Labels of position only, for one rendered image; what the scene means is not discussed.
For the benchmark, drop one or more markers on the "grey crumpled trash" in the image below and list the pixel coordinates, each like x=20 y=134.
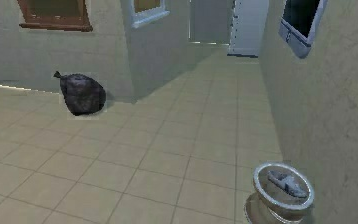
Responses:
x=288 y=184

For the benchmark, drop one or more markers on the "black garbage bag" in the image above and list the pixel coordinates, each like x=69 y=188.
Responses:
x=83 y=94

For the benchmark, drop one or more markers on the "brown framed picture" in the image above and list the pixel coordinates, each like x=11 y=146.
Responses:
x=55 y=19

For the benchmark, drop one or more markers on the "white framed window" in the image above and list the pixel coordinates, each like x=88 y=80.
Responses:
x=300 y=26

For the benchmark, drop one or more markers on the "silver round bin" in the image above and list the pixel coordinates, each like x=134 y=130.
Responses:
x=280 y=203

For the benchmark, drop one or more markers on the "white framed picture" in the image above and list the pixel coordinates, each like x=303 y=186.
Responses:
x=149 y=13

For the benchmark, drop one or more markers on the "white room door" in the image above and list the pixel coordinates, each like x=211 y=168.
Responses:
x=248 y=26

